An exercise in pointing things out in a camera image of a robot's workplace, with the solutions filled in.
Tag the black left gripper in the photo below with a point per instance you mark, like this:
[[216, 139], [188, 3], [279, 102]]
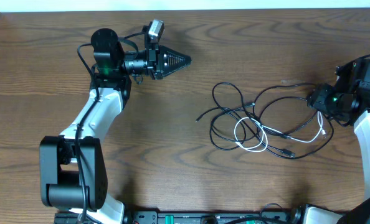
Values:
[[152, 65]]

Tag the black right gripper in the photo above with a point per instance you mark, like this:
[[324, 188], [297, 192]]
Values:
[[317, 99]]

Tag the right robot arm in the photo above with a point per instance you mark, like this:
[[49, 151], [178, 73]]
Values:
[[347, 102]]

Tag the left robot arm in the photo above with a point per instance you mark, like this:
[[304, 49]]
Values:
[[73, 175]]

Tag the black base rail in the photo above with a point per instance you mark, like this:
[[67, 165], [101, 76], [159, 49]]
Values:
[[203, 217]]

